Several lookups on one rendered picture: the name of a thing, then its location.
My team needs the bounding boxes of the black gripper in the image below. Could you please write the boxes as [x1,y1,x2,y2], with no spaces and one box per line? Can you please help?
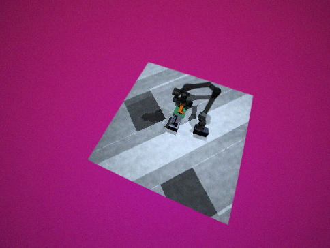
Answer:
[172,96,193,108]

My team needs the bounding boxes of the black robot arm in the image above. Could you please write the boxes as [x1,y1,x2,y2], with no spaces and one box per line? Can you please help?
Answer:
[172,82,221,131]

